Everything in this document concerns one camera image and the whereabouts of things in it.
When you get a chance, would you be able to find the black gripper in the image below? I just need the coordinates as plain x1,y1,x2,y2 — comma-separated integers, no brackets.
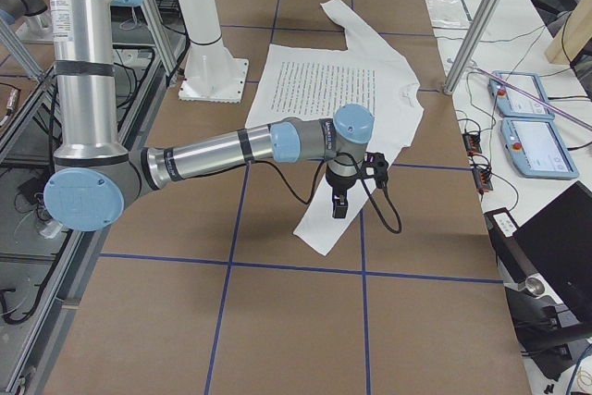
325,167,357,218

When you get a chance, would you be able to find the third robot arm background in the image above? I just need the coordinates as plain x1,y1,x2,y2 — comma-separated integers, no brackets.
1,0,48,25

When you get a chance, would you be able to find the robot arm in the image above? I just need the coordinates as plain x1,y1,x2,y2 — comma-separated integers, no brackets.
43,0,374,231

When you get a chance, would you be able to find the white long-sleeve printed shirt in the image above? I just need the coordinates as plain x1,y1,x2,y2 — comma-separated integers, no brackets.
244,0,426,257

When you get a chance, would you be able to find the plastic document sleeve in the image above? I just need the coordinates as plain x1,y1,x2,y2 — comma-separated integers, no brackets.
425,0,473,30

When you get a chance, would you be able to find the aluminium frame post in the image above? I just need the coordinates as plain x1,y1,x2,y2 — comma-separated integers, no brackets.
443,0,500,95

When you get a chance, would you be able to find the blue teach pendant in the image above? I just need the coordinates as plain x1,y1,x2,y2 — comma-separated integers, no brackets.
500,117,579,179
488,70,555,120

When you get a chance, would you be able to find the black laptop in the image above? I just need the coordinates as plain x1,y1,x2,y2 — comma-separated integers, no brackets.
513,181,591,322

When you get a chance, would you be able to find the upper blue teach pendant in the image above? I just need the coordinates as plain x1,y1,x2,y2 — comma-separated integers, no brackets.
488,70,555,120

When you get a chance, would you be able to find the purple rod tool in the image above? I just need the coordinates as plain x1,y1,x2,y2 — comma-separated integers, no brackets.
466,67,591,130

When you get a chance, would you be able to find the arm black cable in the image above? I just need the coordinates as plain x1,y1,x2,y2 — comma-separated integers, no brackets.
249,154,402,234

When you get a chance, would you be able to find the lower blue teach pendant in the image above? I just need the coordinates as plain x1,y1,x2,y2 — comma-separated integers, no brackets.
500,117,579,179

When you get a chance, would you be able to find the black box with label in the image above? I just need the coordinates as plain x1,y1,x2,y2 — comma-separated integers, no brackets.
484,208,546,298

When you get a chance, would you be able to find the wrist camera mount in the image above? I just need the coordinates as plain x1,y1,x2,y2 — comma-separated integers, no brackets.
362,152,389,190

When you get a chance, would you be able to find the orange black connector block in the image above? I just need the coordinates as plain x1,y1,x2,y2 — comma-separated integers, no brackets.
462,132,483,156

